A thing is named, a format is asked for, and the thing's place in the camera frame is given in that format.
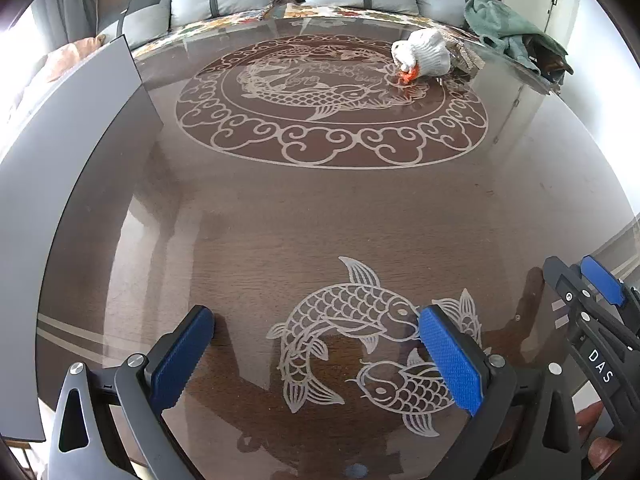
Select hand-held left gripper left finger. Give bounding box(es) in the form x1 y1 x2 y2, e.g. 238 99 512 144
47 305 216 480

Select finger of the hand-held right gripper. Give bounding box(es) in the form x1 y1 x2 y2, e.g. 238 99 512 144
580 255 640 346
543 256 601 333

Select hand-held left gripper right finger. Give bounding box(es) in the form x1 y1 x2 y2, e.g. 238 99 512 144
418 304 601 480

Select person's right hand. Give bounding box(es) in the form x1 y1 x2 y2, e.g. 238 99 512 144
575 402 623 480

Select grey flat panel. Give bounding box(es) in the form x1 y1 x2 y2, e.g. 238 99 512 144
0 34 164 443

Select dark brown bag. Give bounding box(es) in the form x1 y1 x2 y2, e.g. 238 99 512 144
522 35 575 92

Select shiny woven pouch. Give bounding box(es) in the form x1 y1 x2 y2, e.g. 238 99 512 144
448 35 487 80

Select green towel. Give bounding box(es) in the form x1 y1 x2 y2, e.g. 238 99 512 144
464 0 573 75

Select white knitted glove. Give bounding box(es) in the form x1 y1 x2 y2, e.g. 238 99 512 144
390 29 455 84

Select peach cloth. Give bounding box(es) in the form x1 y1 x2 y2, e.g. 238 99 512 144
20 32 108 106

